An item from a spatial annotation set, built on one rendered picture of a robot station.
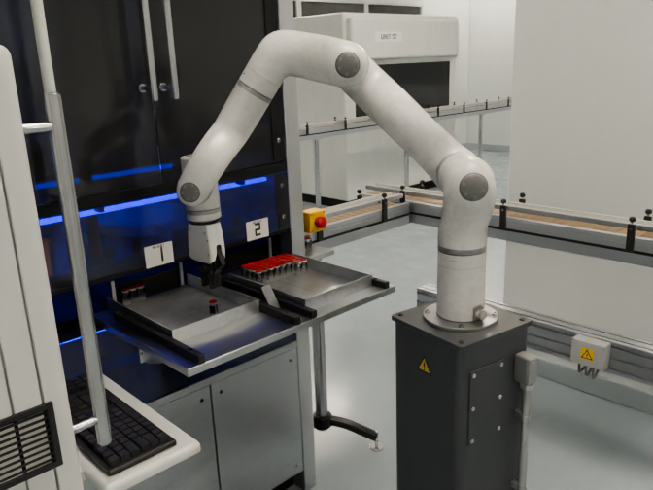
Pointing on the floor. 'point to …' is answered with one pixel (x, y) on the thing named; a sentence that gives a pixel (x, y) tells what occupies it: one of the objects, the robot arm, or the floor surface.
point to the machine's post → (289, 241)
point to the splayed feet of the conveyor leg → (348, 429)
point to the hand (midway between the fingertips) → (210, 278)
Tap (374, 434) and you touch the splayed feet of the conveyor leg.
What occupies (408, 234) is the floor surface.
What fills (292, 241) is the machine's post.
